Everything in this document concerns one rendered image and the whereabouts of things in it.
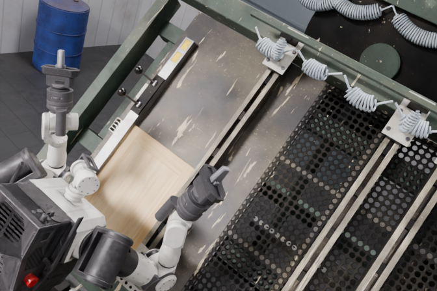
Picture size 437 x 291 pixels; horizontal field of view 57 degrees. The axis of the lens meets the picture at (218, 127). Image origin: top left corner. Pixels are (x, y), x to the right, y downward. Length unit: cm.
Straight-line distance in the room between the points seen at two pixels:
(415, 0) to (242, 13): 73
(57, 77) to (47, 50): 315
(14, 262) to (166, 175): 74
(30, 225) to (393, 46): 163
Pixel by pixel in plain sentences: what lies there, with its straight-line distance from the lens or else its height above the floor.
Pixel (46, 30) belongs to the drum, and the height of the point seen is 48.
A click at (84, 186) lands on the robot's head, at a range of 127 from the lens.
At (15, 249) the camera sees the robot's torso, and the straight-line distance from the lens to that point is 122.
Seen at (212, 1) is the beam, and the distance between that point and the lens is 188.
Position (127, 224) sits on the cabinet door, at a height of 100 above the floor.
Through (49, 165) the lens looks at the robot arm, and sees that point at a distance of 169.
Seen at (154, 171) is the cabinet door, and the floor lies 119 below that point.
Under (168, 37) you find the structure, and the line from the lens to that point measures 202.
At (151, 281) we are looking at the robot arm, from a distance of 142.
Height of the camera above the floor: 229
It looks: 29 degrees down
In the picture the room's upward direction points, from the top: 22 degrees clockwise
